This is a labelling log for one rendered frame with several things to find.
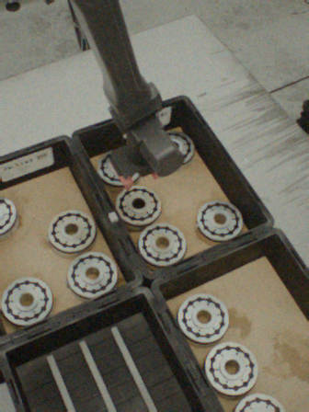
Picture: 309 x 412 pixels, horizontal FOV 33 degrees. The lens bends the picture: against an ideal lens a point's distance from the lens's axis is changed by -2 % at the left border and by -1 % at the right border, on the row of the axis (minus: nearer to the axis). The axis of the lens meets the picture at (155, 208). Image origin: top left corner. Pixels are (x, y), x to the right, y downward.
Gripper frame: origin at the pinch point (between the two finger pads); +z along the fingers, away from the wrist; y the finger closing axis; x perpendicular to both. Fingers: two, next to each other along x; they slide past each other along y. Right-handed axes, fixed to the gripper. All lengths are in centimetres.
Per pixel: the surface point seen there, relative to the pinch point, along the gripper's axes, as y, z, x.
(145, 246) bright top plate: -3.5, 8.9, -9.9
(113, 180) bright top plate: -2.4, 8.9, 8.0
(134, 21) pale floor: 76, 96, 151
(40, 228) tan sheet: -21.5, 11.7, 5.4
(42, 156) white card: -15.0, 4.9, 18.4
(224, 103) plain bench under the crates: 44, 25, 29
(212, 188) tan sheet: 18.3, 11.9, -2.1
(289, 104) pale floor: 117, 96, 66
